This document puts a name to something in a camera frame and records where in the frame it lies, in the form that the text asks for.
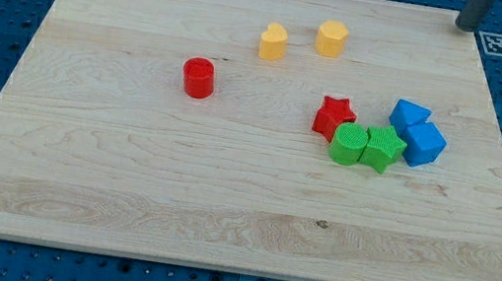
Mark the blue triangle block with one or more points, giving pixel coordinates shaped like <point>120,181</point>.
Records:
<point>407,113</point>

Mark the green cylinder block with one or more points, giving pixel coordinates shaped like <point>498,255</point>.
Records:
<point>348,144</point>

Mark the green star block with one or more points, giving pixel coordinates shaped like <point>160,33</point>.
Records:
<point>384,147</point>

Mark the white fiducial marker tag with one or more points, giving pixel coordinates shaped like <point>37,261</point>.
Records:
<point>491,43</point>

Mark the yellow heart block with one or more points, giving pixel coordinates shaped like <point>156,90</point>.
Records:
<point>273,42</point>

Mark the red star block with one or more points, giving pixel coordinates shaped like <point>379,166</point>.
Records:
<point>332,113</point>

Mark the red cylinder block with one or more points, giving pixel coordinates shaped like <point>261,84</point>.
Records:
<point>198,77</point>

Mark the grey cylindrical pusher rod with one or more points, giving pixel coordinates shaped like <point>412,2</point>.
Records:
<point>472,15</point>

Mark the wooden board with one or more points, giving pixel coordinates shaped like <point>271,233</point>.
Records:
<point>101,149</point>

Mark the yellow hexagon block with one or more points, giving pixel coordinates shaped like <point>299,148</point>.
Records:
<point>331,39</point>

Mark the blue cube block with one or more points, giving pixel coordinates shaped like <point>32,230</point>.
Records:
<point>424,143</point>

